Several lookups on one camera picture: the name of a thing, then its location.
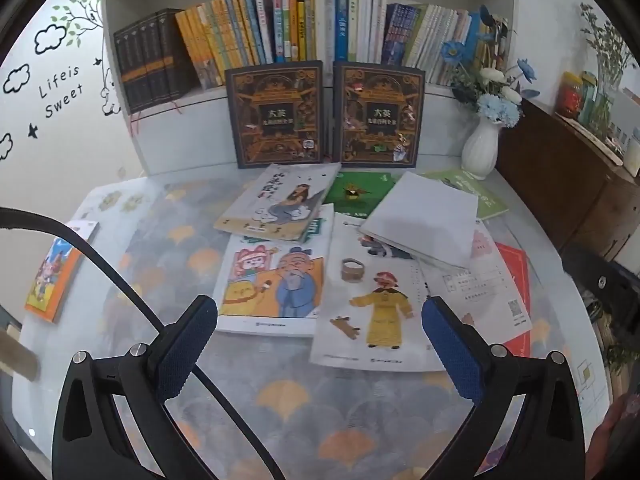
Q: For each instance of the white ribbed vase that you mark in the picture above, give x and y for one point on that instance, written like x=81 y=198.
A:
x=480 y=150

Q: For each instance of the row of dark and yellow books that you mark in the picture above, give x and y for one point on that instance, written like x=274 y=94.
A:
x=215 y=35

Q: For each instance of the green leafy plant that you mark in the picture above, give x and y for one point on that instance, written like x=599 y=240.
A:
x=607 y=45

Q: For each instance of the green-tinted glass jar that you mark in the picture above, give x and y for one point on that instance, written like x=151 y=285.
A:
x=589 y=100

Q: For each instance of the yellow-robed figure book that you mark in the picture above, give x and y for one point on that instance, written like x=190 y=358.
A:
x=380 y=310

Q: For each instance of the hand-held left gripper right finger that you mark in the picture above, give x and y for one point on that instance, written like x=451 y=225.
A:
x=452 y=350

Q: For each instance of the red jar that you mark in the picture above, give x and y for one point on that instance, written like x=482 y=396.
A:
x=569 y=97

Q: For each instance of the clear glass vase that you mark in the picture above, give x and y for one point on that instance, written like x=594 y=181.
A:
x=607 y=110

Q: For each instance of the wooden tray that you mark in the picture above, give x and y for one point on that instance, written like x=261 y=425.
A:
x=595 y=142

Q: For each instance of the grey ink-painting sage book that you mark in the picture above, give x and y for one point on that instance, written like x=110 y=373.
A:
x=280 y=205

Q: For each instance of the row of white and blue books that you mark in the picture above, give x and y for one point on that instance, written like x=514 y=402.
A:
x=380 y=25

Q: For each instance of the pastel pink and blue book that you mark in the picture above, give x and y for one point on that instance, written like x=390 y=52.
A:
x=480 y=285

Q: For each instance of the dark ornate hardcover book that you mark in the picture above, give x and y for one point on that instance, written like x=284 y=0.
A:
x=272 y=110
x=380 y=115

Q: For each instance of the red book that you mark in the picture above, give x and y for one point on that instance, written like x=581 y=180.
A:
x=517 y=270

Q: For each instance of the grey ginkgo-pattern tablecloth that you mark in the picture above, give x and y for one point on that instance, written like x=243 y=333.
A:
x=300 y=410

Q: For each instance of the beige wooden block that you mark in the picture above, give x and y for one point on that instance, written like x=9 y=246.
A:
x=17 y=355

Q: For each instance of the white container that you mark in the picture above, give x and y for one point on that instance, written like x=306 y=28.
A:
x=632 y=155

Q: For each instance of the orange cartoon book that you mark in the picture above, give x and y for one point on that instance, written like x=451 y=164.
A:
x=50 y=275

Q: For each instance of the dark green book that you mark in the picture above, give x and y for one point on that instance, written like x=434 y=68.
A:
x=355 y=192

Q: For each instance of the plain white cover book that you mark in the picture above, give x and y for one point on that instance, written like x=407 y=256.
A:
x=425 y=215

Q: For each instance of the brown wooden cabinet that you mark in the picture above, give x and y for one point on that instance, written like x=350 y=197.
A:
x=550 y=175

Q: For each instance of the light green book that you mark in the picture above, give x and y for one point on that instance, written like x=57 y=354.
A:
x=487 y=200

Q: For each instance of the cartoon blue-robed elder book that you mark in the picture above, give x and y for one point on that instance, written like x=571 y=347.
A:
x=270 y=285

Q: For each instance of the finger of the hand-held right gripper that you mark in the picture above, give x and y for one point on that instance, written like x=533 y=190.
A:
x=595 y=272

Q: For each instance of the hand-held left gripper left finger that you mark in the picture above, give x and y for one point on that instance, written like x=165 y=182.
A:
x=187 y=345

